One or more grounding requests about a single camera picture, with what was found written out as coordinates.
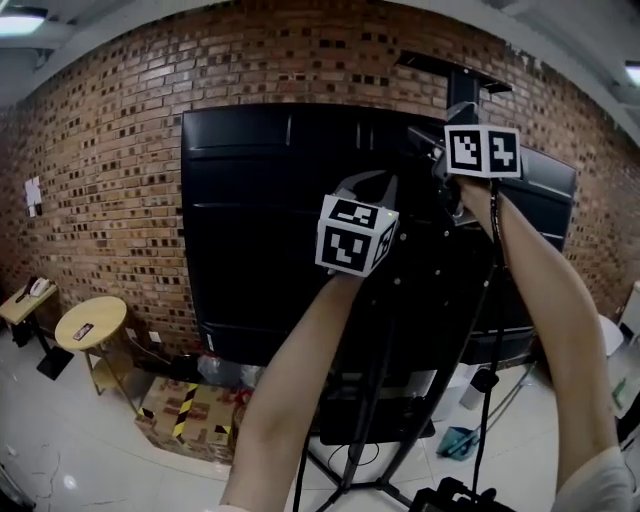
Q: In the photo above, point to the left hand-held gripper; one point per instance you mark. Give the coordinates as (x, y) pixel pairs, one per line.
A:
(345, 240)

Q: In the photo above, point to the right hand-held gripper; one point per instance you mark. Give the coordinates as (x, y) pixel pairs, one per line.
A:
(480, 152)

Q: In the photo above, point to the person's left forearm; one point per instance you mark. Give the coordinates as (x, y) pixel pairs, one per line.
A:
(290, 390)

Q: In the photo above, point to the person's right forearm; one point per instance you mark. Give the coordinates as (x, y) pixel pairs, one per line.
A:
(560, 310)

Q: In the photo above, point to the black television floor stand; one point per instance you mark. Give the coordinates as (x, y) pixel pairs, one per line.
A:
(465, 82)

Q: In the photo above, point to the black flat-screen television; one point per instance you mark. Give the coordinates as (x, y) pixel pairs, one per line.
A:
(250, 225)

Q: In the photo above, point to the long ceiling tube light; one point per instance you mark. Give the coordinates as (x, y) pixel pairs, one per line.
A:
(20, 23)
(634, 72)

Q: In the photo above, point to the white plastic container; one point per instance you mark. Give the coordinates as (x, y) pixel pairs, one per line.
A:
(475, 395)

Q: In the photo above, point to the black bag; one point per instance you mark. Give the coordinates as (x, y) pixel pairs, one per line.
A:
(185, 367)

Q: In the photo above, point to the teal dustpan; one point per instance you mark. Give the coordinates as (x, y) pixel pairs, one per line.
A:
(460, 442)

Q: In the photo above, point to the cardboard box with hazard tape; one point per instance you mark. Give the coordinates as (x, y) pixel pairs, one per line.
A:
(170, 415)

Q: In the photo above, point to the round light wooden table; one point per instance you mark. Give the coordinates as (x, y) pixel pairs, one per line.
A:
(100, 315)

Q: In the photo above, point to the white chair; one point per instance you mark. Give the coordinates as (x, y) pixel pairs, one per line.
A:
(610, 337)

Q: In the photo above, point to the small dark device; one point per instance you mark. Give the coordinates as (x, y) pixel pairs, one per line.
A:
(84, 332)

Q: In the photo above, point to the black chest-mounted device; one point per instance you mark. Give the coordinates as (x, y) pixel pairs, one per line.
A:
(450, 497)

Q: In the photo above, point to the white desk telephone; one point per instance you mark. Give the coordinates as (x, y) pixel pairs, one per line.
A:
(39, 287)

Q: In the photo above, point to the square wooden side table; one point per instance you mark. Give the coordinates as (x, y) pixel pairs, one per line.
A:
(15, 310)

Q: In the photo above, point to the person's white printed shirt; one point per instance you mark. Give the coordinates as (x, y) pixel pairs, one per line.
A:
(610, 485)

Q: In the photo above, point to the white wall sign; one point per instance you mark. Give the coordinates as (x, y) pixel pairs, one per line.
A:
(33, 196)

